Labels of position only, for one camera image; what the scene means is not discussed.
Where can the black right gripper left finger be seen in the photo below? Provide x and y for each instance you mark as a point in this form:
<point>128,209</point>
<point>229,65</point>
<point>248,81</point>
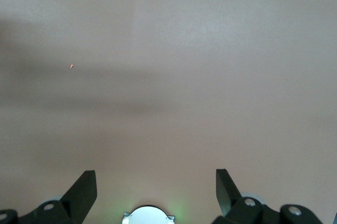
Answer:
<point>76,203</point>

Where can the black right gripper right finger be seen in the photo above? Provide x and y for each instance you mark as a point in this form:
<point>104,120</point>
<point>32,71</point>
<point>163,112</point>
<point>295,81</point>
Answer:
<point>237,210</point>

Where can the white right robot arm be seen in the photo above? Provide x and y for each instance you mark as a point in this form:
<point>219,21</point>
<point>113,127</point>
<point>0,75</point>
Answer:
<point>147,216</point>

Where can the brown table cloth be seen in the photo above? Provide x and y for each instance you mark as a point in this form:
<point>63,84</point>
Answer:
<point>184,76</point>

